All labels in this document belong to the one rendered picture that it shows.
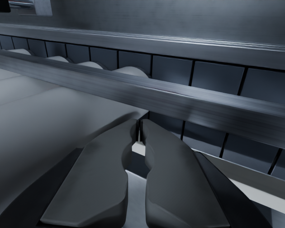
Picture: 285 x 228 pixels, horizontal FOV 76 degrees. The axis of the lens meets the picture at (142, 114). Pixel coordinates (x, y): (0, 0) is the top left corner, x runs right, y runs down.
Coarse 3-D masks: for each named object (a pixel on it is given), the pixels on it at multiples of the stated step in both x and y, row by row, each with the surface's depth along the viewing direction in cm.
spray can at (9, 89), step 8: (80, 64) 18; (88, 64) 19; (96, 64) 19; (0, 80) 13; (8, 80) 13; (16, 80) 13; (24, 80) 13; (32, 80) 14; (40, 80) 14; (0, 88) 12; (8, 88) 12; (16, 88) 13; (24, 88) 13; (32, 88) 13; (40, 88) 14; (48, 88) 14; (0, 96) 12; (8, 96) 12; (16, 96) 12; (24, 96) 13
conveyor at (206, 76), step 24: (0, 48) 29; (48, 48) 23; (72, 48) 21; (96, 48) 19; (168, 72) 16; (192, 72) 16; (216, 72) 14; (240, 72) 13; (264, 72) 13; (264, 96) 13; (168, 120) 18; (192, 144) 18; (216, 144) 16; (240, 144) 15; (264, 144) 14; (264, 168) 15
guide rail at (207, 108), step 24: (24, 72) 13; (48, 72) 12; (72, 72) 10; (96, 72) 10; (120, 96) 9; (144, 96) 8; (168, 96) 8; (192, 96) 7; (216, 96) 7; (240, 96) 8; (192, 120) 8; (216, 120) 7; (240, 120) 7; (264, 120) 6
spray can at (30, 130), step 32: (32, 96) 10; (64, 96) 10; (96, 96) 12; (0, 128) 8; (32, 128) 8; (64, 128) 9; (96, 128) 11; (0, 160) 7; (32, 160) 8; (0, 192) 7
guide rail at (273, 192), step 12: (228, 168) 14; (240, 168) 14; (240, 180) 13; (252, 180) 13; (264, 180) 13; (276, 180) 13; (252, 192) 13; (264, 192) 12; (276, 192) 12; (264, 204) 13; (276, 204) 12
